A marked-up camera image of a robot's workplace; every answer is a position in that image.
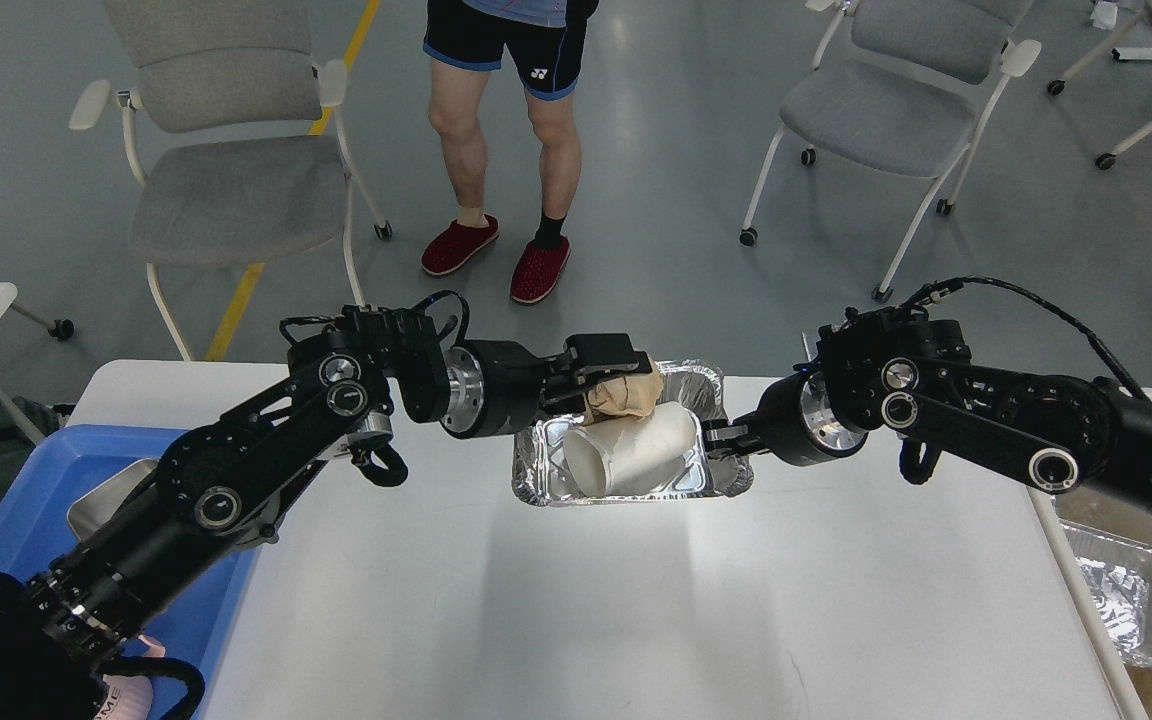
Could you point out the grey office chair left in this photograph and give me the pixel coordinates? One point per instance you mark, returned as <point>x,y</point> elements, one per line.
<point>206,64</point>

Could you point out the blue plastic tray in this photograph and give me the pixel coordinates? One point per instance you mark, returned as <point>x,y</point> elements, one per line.
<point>34,530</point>

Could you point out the aluminium foil tray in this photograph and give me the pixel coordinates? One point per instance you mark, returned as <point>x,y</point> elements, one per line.
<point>561,462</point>

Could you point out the pink plastic mug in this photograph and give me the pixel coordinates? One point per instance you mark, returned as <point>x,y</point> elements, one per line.
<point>127,697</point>

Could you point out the white paper cup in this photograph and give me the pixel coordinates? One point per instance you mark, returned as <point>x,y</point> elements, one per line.
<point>630,456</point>

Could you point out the grey office chair right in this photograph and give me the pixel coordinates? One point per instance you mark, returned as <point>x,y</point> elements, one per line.
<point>883,120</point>

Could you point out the brown paper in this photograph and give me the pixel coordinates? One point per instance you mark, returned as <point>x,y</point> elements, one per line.
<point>634,395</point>

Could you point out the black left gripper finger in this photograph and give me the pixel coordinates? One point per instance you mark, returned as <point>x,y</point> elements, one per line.
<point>563,401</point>
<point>594,357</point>

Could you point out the white plastic bin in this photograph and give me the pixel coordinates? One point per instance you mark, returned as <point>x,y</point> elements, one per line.
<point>1130,687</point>

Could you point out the person in shorts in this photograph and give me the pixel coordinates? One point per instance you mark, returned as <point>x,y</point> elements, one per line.
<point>543,43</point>

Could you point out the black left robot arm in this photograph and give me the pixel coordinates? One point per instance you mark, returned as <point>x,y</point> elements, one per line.
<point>226,487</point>

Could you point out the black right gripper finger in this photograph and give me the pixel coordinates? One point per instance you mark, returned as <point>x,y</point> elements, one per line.
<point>723,433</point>
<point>722,450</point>

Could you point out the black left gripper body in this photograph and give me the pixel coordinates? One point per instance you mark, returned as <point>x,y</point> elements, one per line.
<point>495,387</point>

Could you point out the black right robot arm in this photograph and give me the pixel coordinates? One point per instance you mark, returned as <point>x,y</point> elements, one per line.
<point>897,367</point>

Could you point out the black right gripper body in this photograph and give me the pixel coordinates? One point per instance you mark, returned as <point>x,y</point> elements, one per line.
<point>795,422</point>

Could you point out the grey office chair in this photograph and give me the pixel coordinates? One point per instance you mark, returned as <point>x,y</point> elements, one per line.
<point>883,120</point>
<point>206,64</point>

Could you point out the small steel tray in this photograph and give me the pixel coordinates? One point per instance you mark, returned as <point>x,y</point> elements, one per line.
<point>96,507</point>

